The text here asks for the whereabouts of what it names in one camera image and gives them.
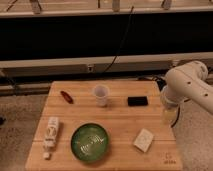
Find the green glass bowl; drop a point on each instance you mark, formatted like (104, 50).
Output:
(89, 143)

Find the white squeeze tube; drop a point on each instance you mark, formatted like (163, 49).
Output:
(51, 133)

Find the red chili pepper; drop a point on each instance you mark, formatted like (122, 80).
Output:
(67, 97)

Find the white sponge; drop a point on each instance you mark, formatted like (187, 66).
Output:
(144, 140)

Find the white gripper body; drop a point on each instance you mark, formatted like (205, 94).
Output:
(169, 114)

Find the translucent plastic cup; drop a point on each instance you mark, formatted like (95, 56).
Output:
(101, 92)

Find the small white cube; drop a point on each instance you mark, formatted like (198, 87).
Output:
(46, 155)

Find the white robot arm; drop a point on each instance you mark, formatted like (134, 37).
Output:
(186, 81)

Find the blue black device on floor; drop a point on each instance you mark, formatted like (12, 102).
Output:
(160, 82)

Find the black rectangular block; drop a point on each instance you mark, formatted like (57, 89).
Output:
(137, 101)

